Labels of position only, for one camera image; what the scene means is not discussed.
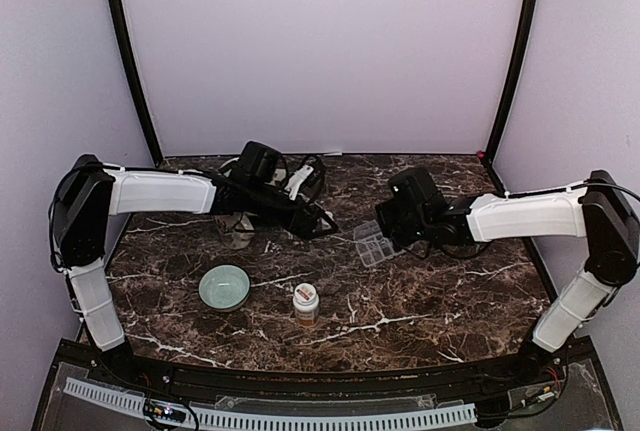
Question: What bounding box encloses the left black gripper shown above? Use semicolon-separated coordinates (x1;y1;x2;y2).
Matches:
247;182;339;241

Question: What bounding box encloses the clear plastic pill organizer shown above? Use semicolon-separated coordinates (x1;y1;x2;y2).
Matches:
353;221;402;267

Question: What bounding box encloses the white pill bottle orange label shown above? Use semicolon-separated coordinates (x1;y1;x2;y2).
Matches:
292;283;320;326

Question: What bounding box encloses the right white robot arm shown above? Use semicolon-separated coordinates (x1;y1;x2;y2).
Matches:
375;167;639;385

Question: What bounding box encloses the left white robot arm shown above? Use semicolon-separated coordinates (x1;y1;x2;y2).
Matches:
48;142;339;387

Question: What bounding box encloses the white ceramic mug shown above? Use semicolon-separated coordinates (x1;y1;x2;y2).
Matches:
214;212;256;250

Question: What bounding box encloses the celadon bowl on plate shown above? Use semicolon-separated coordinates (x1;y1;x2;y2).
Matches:
218;157;245;183

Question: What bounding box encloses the celadon bowl front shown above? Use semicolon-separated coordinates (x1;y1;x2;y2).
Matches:
198;264;251;312

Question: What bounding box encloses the black front rail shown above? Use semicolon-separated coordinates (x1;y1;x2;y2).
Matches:
59;338;596;405

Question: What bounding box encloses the white slotted cable duct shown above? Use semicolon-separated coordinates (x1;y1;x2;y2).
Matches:
63;378;478;430

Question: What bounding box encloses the right black frame post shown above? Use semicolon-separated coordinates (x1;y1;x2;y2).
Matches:
484;0;537;165

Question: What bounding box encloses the black frame post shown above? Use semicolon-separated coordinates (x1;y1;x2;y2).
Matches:
484;0;537;165
107;0;164;166

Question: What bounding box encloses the left black frame post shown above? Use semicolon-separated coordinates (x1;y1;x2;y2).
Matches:
107;0;164;166

